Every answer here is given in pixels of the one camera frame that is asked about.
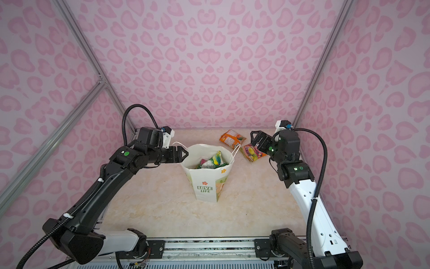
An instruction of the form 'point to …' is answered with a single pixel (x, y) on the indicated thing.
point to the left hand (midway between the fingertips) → (181, 150)
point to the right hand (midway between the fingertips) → (258, 134)
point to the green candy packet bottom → (215, 161)
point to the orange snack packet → (232, 138)
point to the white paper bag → (207, 182)
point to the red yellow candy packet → (252, 152)
